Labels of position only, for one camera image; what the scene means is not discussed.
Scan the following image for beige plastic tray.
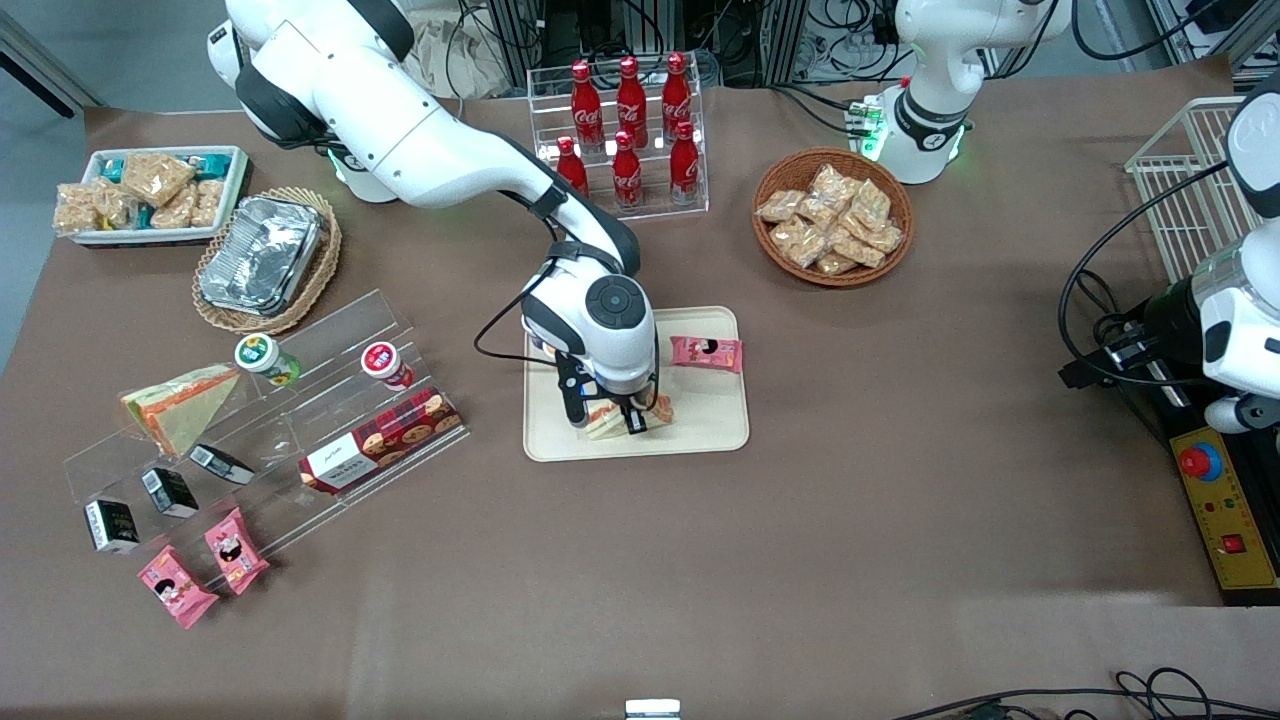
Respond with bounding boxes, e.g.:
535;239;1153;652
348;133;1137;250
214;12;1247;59
522;305;751;464

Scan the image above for pink snack pack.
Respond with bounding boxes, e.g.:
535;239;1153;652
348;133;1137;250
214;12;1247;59
137;545;220;630
669;335;745;374
204;507;271;597

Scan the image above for beige cloth bag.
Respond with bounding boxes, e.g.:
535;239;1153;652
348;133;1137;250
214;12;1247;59
400;15;511;101

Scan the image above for triangle sandwich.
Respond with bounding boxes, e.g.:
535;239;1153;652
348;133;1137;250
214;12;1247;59
120;363;242;459
585;393;674;442

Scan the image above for red cola bottle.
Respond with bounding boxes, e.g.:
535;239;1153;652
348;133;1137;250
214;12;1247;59
662;52;693;141
669;122;701;206
556;136;592;201
570;60;604;153
616;55;649;149
612;130;644;211

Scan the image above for green lid cup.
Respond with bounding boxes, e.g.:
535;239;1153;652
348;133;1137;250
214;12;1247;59
235;334;302;388

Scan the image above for red lid cup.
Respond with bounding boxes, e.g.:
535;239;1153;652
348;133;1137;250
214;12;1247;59
361;341;416;391

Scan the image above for black looped cable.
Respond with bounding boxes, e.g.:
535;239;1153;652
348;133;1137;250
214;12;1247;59
1058;160;1231;386

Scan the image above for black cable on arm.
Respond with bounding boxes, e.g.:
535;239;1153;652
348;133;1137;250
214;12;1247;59
473;262;563;363

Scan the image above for small black box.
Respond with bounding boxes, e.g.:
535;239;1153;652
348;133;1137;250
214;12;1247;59
189;444;256;486
84;499;142;555
141;466;200;519

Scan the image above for yellow emergency stop box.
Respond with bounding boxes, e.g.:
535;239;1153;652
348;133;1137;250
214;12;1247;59
1168;425;1280;601

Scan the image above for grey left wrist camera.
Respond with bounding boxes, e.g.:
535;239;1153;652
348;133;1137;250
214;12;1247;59
1205;395;1280;436

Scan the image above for oval light wicker basket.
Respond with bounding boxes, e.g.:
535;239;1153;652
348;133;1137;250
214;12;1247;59
192;187;343;336

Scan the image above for round brown wicker basket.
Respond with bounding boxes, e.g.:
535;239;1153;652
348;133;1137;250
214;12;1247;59
752;148;915;288

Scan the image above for stacked foil containers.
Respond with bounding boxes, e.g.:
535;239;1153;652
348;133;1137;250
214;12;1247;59
198;196;326;317

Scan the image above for clear acrylic bottle rack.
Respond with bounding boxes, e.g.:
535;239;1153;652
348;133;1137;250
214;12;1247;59
527;55;710;231

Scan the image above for white wire basket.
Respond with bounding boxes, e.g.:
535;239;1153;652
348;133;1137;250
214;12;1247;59
1124;96;1263;286

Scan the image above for white rectangular bin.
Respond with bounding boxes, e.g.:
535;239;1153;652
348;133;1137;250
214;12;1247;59
70;146;251;247

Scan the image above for clear acrylic stepped shelf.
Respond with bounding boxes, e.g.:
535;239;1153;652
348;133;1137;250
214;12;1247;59
62;290;471;561

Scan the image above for dark frame bar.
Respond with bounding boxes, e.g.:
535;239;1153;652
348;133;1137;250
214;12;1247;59
0;20;103;119

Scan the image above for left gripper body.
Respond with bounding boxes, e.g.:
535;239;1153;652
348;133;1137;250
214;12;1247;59
1140;280;1207;363

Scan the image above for black floor cable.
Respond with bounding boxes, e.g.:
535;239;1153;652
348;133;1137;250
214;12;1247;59
890;668;1280;720

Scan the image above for red plaid cookie box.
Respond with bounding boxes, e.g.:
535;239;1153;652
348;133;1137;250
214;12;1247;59
298;387;464;496

